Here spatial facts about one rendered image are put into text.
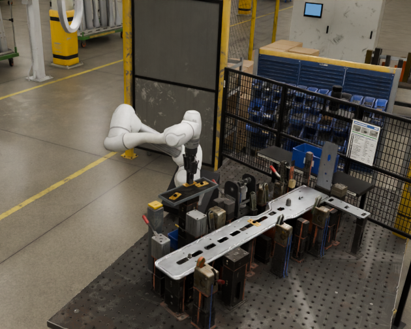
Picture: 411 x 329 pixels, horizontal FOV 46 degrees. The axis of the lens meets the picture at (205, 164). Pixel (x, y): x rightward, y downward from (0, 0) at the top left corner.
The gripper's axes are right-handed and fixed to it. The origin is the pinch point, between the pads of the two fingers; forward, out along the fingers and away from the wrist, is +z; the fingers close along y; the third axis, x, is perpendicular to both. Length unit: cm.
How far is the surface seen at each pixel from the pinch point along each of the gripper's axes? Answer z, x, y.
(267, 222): 24, 32, 36
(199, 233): 22.6, -10.4, 23.1
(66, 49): 86, 261, -721
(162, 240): 18.0, -35.8, 22.3
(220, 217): 19.0, 6.7, 21.8
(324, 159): 4, 98, 25
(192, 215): 13.0, -11.6, 17.4
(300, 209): 24, 61, 37
